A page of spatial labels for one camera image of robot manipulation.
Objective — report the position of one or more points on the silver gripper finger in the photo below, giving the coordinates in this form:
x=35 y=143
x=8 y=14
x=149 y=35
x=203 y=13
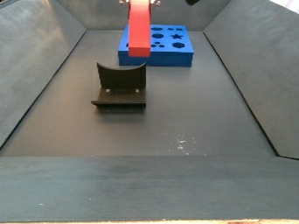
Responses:
x=123 y=1
x=155 y=2

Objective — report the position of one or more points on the black curved fixture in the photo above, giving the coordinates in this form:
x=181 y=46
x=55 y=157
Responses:
x=122 y=87

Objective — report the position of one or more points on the blue foam shape board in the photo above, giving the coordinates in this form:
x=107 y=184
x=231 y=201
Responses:
x=171 y=48

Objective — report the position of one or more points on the red rectangular block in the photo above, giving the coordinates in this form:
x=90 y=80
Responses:
x=139 y=21

